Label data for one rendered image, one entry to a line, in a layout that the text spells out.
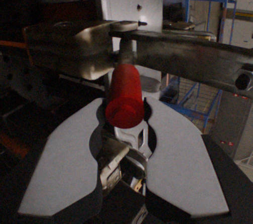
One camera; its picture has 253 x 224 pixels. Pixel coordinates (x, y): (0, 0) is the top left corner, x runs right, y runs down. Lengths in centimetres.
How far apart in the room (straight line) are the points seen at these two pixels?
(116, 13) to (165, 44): 15
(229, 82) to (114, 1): 22
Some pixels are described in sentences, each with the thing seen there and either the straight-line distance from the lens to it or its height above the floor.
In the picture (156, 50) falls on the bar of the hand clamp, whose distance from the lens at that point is 21.
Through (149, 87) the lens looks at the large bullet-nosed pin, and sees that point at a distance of 41.
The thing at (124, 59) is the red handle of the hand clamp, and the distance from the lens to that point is 17.
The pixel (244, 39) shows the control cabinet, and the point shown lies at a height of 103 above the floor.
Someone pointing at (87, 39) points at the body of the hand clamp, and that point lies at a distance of 21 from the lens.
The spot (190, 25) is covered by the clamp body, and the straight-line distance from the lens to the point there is 56.
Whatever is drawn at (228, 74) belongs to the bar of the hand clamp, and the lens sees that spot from 18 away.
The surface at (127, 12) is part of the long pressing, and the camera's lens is 36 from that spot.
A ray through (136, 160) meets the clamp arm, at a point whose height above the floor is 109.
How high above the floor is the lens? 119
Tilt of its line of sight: 30 degrees down
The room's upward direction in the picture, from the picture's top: 106 degrees clockwise
